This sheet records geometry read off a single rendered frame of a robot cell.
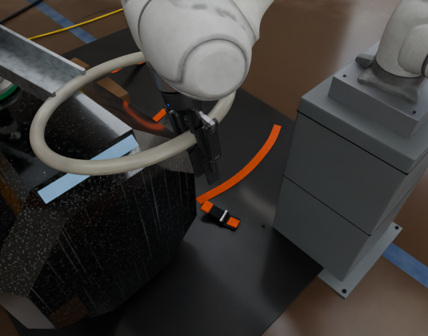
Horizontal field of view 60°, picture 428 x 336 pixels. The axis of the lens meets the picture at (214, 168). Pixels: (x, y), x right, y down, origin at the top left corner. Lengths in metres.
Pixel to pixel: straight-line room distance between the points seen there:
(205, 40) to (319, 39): 2.89
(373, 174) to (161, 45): 0.95
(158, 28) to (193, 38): 0.06
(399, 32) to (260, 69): 1.76
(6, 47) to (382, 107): 1.10
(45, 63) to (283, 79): 1.88
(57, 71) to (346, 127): 0.86
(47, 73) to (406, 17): 0.97
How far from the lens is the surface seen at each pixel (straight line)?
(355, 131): 1.22
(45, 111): 1.00
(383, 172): 1.25
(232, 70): 0.42
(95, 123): 1.19
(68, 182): 1.08
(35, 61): 1.20
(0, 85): 1.41
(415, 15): 1.14
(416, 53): 1.15
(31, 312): 1.35
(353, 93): 1.25
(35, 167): 1.12
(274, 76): 2.77
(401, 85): 1.24
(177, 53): 0.41
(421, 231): 2.10
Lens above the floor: 1.56
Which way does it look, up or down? 49 degrees down
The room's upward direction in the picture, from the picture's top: straight up
